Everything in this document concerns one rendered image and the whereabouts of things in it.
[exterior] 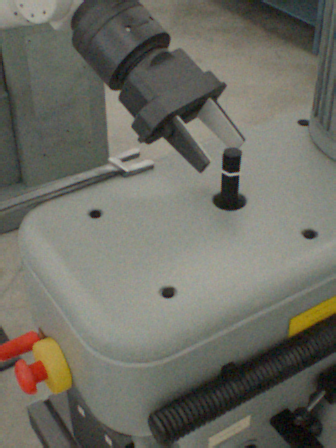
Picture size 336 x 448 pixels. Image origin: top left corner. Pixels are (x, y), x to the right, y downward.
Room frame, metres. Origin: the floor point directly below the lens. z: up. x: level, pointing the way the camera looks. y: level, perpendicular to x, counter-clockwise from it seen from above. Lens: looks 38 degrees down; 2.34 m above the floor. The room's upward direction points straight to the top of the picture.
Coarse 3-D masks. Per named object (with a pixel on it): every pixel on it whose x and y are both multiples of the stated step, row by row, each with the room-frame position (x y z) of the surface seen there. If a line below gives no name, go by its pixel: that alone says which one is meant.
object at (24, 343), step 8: (24, 336) 0.58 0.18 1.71; (32, 336) 0.58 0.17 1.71; (8, 344) 0.56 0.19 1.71; (16, 344) 0.57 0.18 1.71; (24, 344) 0.57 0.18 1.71; (32, 344) 0.57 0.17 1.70; (0, 352) 0.55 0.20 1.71; (8, 352) 0.56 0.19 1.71; (16, 352) 0.56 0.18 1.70; (24, 352) 0.56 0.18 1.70; (0, 360) 0.55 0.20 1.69
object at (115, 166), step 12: (120, 156) 0.69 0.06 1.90; (132, 156) 0.70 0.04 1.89; (96, 168) 0.67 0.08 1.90; (108, 168) 0.67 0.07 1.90; (120, 168) 0.67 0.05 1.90; (132, 168) 0.67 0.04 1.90; (144, 168) 0.67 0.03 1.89; (60, 180) 0.64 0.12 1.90; (72, 180) 0.64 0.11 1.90; (84, 180) 0.64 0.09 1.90; (96, 180) 0.65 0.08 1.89; (36, 192) 0.62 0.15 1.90; (48, 192) 0.62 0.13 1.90; (60, 192) 0.62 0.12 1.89; (0, 204) 0.60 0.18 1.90; (12, 204) 0.60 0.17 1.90; (24, 204) 0.60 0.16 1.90; (0, 216) 0.58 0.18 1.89
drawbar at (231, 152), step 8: (224, 152) 0.61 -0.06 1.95; (232, 152) 0.61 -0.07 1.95; (240, 152) 0.61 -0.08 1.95; (224, 160) 0.61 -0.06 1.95; (232, 160) 0.60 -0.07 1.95; (240, 160) 0.60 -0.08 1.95; (224, 168) 0.61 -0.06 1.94; (232, 168) 0.60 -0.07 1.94; (224, 176) 0.61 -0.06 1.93; (232, 176) 0.60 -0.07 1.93; (224, 184) 0.61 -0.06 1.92; (232, 184) 0.60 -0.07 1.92; (224, 192) 0.60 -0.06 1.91; (232, 192) 0.60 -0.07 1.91; (224, 200) 0.60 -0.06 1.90; (232, 200) 0.60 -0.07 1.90; (224, 208) 0.60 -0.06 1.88; (232, 208) 0.60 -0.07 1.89
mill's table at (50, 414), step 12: (48, 396) 1.11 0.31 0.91; (60, 396) 1.10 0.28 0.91; (36, 408) 1.07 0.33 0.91; (48, 408) 1.08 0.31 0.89; (60, 408) 1.07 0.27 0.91; (36, 420) 1.03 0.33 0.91; (48, 420) 1.03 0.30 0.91; (60, 420) 1.05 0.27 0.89; (36, 432) 1.04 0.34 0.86; (48, 432) 0.99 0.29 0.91; (60, 432) 0.99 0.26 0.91; (72, 432) 0.99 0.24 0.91; (48, 444) 0.96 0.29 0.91; (60, 444) 0.96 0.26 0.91; (72, 444) 0.98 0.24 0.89
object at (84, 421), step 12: (72, 384) 0.99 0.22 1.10; (72, 396) 0.96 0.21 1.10; (72, 408) 0.97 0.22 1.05; (84, 408) 0.93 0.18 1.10; (72, 420) 0.97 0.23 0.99; (84, 420) 0.93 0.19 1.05; (96, 420) 0.90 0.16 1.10; (84, 432) 0.94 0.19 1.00; (96, 432) 0.90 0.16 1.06; (108, 432) 0.86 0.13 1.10; (120, 432) 0.86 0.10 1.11; (84, 444) 0.94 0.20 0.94; (96, 444) 0.90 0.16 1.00; (108, 444) 0.86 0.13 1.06; (120, 444) 0.83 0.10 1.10
